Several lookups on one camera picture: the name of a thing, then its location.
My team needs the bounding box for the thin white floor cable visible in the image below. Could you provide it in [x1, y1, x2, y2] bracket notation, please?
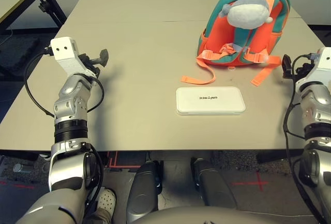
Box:
[232, 209, 319, 219]

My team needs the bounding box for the grey robot leg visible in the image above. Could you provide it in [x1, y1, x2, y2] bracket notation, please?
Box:
[190, 157, 237, 209]
[126, 159, 163, 222]

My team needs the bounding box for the grey left robot leg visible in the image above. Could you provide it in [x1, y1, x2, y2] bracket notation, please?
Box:
[126, 159, 163, 222]

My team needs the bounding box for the orange and teal backpack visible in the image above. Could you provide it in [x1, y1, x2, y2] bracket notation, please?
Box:
[180, 0, 291, 87]

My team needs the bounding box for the grey white plush keychain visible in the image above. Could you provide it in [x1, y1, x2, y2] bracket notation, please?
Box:
[219, 0, 274, 29]

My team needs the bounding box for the olive trouser leg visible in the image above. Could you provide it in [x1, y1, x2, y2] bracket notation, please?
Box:
[84, 207, 114, 224]

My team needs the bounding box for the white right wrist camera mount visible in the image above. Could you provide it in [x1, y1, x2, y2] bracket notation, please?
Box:
[296, 47, 331, 92]

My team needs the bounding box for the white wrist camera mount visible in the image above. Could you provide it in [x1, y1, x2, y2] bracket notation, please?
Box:
[50, 37, 99, 78]
[296, 47, 331, 92]

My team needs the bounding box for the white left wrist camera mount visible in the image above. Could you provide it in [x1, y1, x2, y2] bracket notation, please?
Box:
[50, 37, 99, 78]

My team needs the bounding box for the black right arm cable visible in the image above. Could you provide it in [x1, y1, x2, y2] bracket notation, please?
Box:
[282, 54, 331, 224]

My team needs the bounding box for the white pencil case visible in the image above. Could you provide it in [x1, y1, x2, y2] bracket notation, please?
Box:
[176, 86, 247, 116]

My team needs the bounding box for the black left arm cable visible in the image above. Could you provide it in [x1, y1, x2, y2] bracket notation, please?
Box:
[24, 50, 104, 118]

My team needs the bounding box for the black table foot bar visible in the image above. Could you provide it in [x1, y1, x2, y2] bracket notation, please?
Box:
[255, 147, 306, 164]
[0, 150, 52, 161]

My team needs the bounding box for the grey right robot leg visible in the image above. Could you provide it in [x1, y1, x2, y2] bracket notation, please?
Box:
[190, 157, 237, 209]

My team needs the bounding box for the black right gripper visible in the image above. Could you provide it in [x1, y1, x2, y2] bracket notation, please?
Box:
[281, 54, 314, 80]

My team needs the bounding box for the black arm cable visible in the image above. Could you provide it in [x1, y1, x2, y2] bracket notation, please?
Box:
[24, 50, 104, 118]
[282, 54, 331, 224]

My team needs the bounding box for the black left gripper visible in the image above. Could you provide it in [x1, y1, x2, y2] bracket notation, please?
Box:
[77, 49, 110, 77]

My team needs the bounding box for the black framed side table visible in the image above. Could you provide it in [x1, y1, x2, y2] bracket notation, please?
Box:
[0, 0, 68, 32]

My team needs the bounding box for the grey robot torso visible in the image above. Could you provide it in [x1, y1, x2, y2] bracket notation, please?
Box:
[134, 205, 319, 224]

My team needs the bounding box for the silver cylinder can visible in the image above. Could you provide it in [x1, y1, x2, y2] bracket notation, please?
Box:
[12, 163, 35, 174]

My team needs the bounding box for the white perforated clog shoe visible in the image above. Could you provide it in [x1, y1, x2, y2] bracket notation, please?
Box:
[97, 187, 117, 219]

